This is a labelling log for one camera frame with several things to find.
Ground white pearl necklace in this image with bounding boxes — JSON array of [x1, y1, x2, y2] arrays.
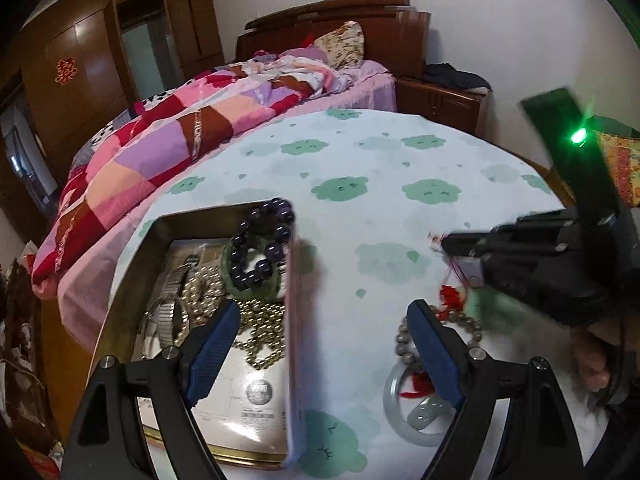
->
[[177, 263, 229, 331]]

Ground dark clothes on nightstand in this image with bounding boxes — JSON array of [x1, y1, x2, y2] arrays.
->
[[421, 63, 491, 93]]

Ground green jade bangle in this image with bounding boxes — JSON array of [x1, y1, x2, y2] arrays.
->
[[220, 236, 286, 301]]

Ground printed paper leaflet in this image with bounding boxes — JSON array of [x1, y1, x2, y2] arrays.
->
[[148, 238, 295, 463]]

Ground pink tin jewelry box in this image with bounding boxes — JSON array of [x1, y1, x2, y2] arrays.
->
[[72, 198, 303, 479]]

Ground cluttered wooden tv cabinet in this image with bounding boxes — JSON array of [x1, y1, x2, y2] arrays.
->
[[1, 260, 61, 479]]

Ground patchwork pink quilt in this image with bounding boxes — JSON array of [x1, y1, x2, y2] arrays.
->
[[32, 55, 352, 299]]

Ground pink bed sheet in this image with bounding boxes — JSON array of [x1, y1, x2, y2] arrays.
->
[[32, 61, 396, 352]]

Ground person's right hand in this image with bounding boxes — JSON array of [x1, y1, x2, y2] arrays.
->
[[570, 318, 620, 392]]

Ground brown wooden wardrobe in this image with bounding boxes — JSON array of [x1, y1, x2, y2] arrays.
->
[[1, 0, 222, 242]]

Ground green cloud print tablecloth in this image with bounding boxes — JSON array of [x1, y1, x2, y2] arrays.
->
[[115, 110, 561, 479]]

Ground silver metal wristwatch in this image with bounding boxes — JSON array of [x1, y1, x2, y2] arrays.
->
[[137, 254, 200, 359]]

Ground red double happiness decal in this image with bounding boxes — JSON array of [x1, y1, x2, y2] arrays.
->
[[55, 58, 78, 86]]

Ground wooden nightstand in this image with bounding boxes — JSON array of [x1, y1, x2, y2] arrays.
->
[[395, 78, 490, 138]]

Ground pale jade bangle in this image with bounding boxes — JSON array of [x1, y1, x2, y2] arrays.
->
[[383, 361, 454, 448]]

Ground floral pillow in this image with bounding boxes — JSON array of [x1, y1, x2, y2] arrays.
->
[[314, 21, 364, 70]]

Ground colourful patterned cushion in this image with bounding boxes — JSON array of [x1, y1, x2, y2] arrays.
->
[[597, 132, 640, 207]]

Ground red knot cord pendant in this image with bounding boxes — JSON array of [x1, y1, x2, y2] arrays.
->
[[427, 233, 480, 330]]

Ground dark wooden headboard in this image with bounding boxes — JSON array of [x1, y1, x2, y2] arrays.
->
[[234, 0, 433, 80]]

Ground gold bead necklace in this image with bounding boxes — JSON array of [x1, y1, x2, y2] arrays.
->
[[232, 299, 289, 371]]

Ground dark purple bead bracelet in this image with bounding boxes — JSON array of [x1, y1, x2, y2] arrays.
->
[[229, 198, 296, 292]]

